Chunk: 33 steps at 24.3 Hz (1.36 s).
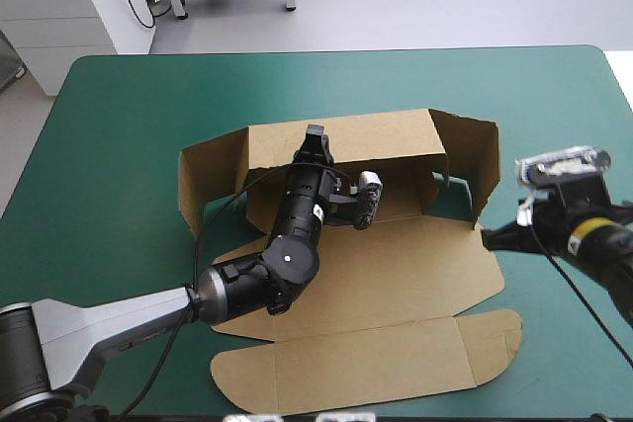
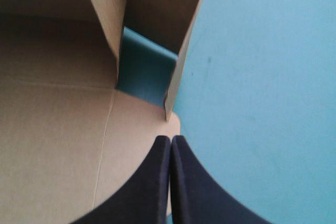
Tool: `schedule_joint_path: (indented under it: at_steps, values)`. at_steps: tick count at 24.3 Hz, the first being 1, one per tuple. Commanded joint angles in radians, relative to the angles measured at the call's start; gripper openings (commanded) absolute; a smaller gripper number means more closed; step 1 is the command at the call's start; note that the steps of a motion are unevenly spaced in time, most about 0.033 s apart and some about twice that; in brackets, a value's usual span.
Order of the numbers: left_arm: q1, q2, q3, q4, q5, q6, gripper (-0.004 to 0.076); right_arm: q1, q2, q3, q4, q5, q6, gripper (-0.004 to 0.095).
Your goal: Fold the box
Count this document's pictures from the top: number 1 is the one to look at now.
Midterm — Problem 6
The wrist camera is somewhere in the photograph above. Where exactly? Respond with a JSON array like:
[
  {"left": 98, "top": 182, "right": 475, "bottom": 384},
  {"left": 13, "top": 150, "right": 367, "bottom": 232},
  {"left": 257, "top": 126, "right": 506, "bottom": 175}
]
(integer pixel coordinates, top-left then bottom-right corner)
[
  {"left": 513, "top": 145, "right": 614, "bottom": 187},
  {"left": 351, "top": 169, "right": 386, "bottom": 231}
]

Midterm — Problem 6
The brown cardboard box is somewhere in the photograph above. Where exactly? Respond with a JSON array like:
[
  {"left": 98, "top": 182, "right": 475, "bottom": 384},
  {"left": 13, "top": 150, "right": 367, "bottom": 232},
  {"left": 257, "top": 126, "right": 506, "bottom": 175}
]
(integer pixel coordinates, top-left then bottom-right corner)
[{"left": 176, "top": 108, "right": 524, "bottom": 416}]

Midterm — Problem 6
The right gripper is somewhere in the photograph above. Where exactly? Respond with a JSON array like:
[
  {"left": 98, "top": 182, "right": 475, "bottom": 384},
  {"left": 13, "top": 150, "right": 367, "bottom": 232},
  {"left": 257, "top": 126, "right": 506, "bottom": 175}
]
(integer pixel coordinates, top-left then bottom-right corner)
[{"left": 480, "top": 175, "right": 613, "bottom": 253}]

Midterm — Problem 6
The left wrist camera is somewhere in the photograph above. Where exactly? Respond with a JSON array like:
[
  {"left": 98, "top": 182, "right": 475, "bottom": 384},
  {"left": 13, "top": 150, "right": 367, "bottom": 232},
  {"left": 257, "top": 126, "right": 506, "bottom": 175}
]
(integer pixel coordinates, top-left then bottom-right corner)
[{"left": 351, "top": 169, "right": 386, "bottom": 231}]

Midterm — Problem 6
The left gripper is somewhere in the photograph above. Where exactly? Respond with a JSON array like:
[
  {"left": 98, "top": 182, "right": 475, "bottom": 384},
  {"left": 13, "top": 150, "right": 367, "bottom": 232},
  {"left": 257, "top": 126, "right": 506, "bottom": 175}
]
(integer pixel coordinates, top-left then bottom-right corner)
[{"left": 285, "top": 124, "right": 358, "bottom": 218}]

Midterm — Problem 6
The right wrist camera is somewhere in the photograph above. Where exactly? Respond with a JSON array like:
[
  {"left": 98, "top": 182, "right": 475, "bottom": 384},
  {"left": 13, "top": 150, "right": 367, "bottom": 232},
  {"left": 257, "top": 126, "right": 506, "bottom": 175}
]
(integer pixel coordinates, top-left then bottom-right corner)
[{"left": 513, "top": 145, "right": 614, "bottom": 187}]

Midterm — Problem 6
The white cabinet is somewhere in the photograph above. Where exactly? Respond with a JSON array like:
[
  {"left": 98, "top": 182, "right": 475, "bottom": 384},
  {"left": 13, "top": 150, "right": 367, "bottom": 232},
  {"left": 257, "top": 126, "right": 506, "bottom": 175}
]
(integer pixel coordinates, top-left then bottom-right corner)
[{"left": 0, "top": 0, "right": 157, "bottom": 97}]

